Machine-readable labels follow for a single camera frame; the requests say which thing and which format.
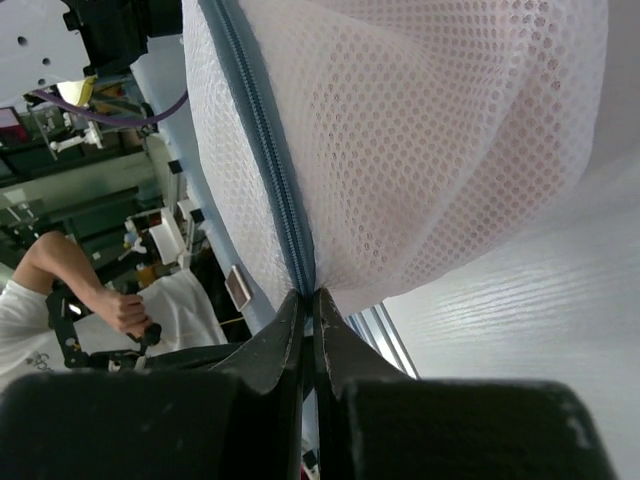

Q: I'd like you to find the aluminium front rail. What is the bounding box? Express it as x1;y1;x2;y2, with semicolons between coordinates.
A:
346;303;419;379

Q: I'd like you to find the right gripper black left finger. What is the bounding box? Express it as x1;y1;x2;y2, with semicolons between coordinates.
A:
1;292;303;479

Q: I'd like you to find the clear mesh laundry bag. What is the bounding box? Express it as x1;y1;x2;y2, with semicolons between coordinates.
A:
182;1;609;315

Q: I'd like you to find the person's white shirt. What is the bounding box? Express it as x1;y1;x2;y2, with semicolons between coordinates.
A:
1;280;65;390

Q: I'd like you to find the person's hand on handle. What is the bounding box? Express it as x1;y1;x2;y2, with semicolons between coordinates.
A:
97;290;152;338

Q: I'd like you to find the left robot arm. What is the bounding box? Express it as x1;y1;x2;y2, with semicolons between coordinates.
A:
1;0;182;107

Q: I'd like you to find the person's bare forearm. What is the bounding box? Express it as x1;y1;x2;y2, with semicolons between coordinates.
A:
12;232;118;326

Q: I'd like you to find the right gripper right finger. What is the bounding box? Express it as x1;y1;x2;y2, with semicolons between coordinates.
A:
312;289;615;479

